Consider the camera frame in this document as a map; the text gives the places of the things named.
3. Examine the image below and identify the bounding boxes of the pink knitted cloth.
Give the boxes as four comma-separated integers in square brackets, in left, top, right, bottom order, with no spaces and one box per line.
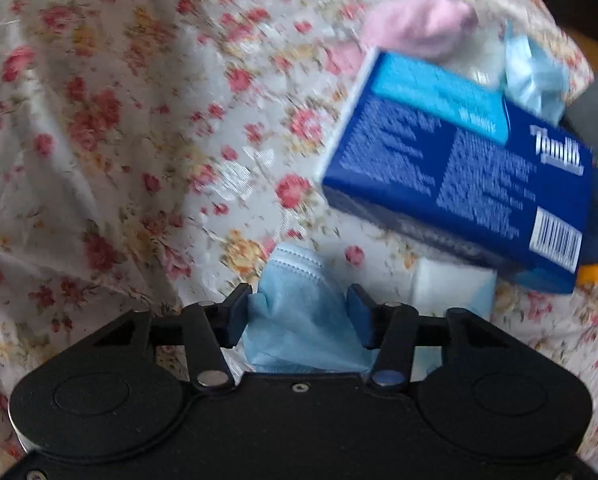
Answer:
[324,0,480,76]

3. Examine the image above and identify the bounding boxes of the blue tissue pack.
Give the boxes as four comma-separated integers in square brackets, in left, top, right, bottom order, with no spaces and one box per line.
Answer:
[316,47,596,295]

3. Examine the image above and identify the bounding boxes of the blue face mask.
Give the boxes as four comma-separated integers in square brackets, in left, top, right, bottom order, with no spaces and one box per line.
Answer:
[501,20,572,126]
[241,242,380,375]

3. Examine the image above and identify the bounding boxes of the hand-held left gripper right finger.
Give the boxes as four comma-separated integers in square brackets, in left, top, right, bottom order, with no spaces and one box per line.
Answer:
[348,284,510,388]

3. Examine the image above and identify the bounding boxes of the white tissue packet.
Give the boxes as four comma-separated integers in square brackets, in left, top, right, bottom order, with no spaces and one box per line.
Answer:
[410,259,498,322]

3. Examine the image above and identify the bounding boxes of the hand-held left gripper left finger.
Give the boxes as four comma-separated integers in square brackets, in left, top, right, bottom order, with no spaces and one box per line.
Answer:
[92,284,252,392]

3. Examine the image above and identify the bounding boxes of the long black box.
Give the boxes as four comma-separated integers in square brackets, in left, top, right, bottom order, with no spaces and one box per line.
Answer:
[561,72,598,166]

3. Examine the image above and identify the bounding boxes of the floral printed tablecloth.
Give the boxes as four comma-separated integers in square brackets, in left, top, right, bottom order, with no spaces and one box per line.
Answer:
[0,0,598,480]

